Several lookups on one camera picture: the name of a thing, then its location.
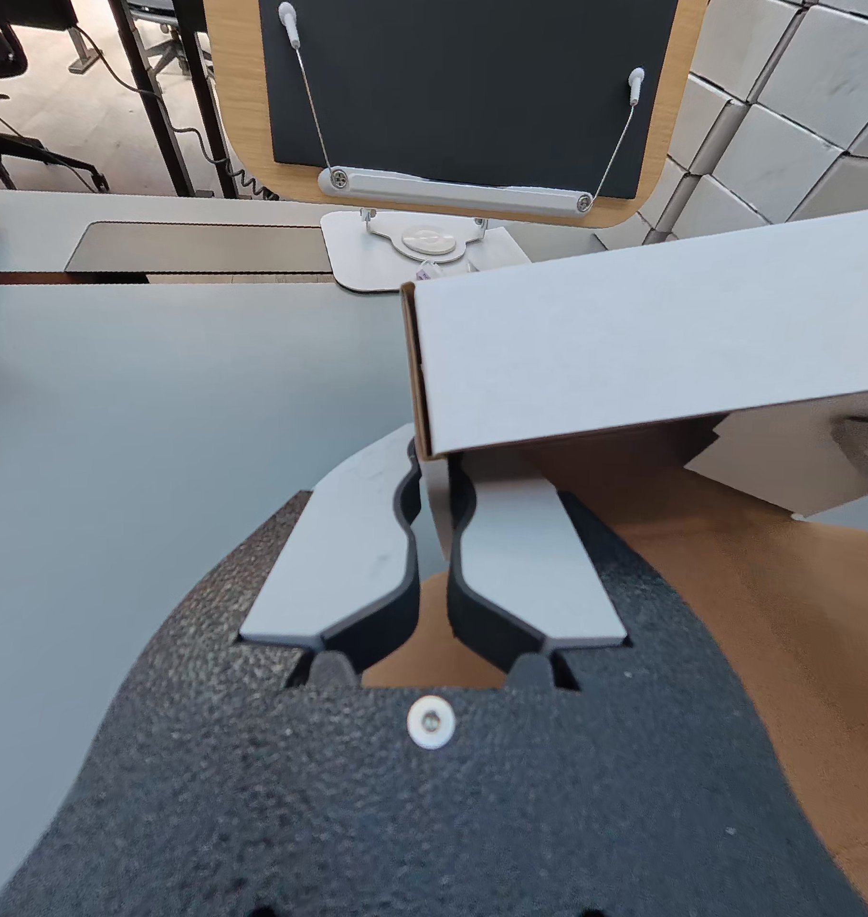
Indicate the small clear plastic packet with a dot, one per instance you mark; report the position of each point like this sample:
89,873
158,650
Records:
434,271

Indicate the wooden book stand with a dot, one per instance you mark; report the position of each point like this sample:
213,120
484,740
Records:
462,86

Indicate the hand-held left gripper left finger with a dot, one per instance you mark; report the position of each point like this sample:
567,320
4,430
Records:
334,551

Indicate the black desk leg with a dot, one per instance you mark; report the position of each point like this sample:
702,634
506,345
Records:
155,93

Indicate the white cardboard box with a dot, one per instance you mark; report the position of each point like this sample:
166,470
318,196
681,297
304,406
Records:
620,344

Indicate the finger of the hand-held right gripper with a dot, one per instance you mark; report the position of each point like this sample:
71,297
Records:
867,448

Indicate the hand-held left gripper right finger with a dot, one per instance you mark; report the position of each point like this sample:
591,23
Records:
534,566

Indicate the grey desk cover panel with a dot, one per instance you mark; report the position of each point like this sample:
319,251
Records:
197,247

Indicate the black office chair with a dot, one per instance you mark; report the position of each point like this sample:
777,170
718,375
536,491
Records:
4,57

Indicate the stack of white boxes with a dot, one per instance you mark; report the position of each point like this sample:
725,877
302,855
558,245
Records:
785,93

